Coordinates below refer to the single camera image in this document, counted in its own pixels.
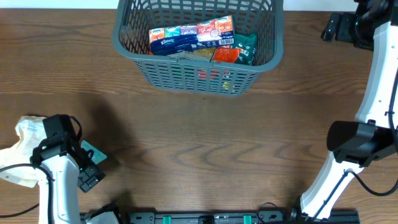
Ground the Kleenex tissue multipack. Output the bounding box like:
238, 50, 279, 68
149, 16, 234, 55

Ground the grey plastic basket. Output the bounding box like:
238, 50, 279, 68
112, 0, 284, 96

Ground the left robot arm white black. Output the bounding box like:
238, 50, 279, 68
30, 132, 105, 223

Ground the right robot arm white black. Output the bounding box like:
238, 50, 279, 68
290, 0, 397, 223

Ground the teal wet wipes pack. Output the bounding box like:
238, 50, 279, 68
81, 140, 107, 164

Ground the green Nescafe coffee bag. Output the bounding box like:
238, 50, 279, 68
231, 34, 257, 65

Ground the red tan pasta packet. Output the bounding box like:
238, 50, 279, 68
147, 45, 243, 64

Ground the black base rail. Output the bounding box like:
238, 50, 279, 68
80, 203, 361, 224

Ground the beige paper pouch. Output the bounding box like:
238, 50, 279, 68
1, 116, 46, 188

